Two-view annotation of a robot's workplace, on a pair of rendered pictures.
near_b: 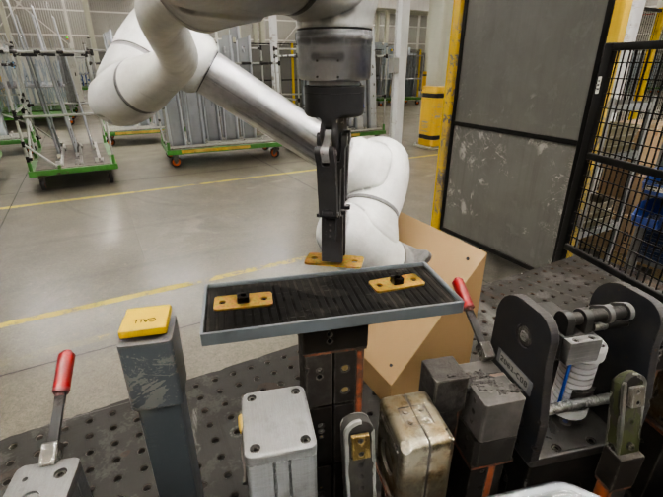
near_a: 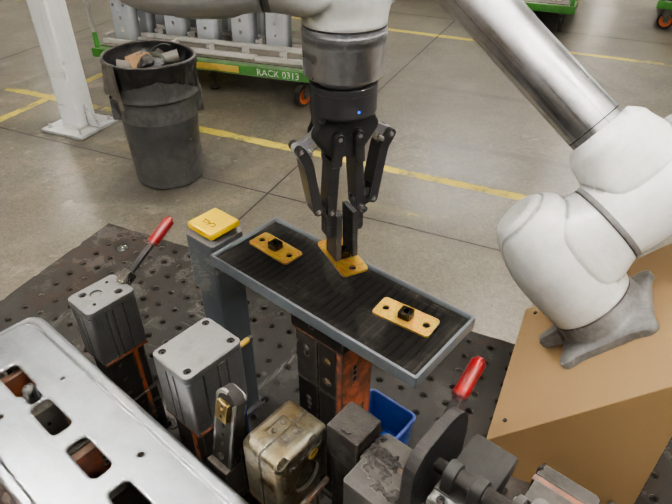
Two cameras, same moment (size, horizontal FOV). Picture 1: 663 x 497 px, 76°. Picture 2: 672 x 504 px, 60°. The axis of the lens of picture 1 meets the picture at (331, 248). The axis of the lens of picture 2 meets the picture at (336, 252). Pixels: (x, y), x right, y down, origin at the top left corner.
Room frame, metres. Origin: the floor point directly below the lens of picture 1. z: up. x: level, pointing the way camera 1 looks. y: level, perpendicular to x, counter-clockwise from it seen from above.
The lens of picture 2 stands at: (0.18, -0.50, 1.68)
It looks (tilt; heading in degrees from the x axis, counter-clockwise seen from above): 36 degrees down; 53
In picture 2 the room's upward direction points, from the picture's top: straight up
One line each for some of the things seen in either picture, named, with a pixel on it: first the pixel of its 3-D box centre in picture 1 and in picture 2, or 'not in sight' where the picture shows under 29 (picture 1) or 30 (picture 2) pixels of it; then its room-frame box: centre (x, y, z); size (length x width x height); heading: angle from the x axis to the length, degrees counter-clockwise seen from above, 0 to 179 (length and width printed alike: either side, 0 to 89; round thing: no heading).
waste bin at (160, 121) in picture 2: not in sight; (159, 117); (1.22, 2.54, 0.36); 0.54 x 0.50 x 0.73; 29
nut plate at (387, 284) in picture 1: (397, 280); (405, 314); (0.59, -0.10, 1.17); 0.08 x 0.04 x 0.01; 109
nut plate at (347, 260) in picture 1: (333, 257); (342, 252); (0.56, 0.00, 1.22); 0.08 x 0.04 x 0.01; 79
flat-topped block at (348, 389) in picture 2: (330, 414); (334, 397); (0.55, 0.00, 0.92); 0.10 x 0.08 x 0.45; 103
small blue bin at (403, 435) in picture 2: not in sight; (378, 431); (0.66, 0.01, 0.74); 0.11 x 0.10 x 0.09; 103
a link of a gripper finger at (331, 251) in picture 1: (331, 238); (334, 233); (0.55, 0.00, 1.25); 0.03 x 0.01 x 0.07; 79
